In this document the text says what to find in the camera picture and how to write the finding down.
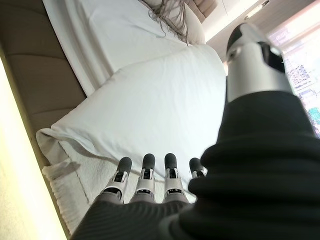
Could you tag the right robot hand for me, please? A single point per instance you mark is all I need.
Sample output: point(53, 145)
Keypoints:
point(250, 190)

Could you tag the large white pillow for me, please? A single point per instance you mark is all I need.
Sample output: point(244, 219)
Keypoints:
point(155, 107)

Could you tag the window with city view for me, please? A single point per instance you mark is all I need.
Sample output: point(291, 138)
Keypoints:
point(305, 75)

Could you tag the white textured fringed blanket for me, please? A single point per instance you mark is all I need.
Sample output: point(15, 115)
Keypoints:
point(82, 175)

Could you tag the cream cushion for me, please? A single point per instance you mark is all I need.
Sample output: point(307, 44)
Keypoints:
point(196, 27)

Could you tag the grey fringed throw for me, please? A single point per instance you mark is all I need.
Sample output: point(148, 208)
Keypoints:
point(172, 17)

